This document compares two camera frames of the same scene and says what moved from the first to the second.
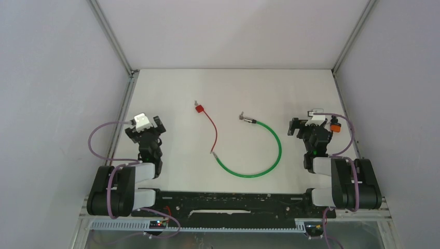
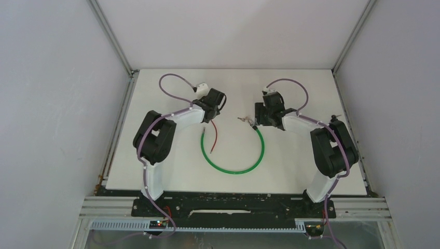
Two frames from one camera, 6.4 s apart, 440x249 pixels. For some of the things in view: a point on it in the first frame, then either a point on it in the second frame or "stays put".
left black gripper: [132, 133] to [200, 99]
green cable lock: [241, 116] to [239, 172]
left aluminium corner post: [110, 30] stays put
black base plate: [214, 209] stays put
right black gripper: [296, 123] to [260, 108]
